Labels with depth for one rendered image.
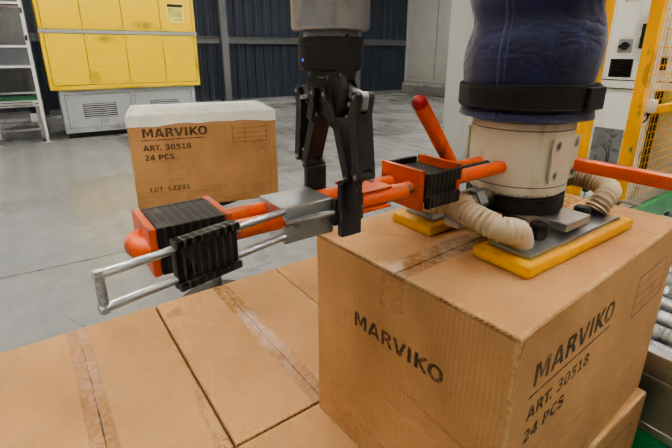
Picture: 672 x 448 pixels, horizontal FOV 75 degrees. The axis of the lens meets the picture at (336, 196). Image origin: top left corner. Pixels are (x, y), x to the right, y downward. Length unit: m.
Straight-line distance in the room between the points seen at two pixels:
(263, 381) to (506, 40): 0.85
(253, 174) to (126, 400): 1.16
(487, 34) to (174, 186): 1.50
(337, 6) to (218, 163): 1.53
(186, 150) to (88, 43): 5.91
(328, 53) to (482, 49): 0.34
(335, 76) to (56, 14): 7.32
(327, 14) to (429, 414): 0.57
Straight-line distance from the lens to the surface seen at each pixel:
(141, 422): 1.07
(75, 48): 7.74
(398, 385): 0.76
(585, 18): 0.77
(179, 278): 0.43
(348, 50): 0.50
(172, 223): 0.45
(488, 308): 0.61
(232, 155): 1.96
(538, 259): 0.72
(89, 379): 1.22
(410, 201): 0.63
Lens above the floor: 1.26
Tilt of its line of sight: 18 degrees down
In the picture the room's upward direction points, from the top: straight up
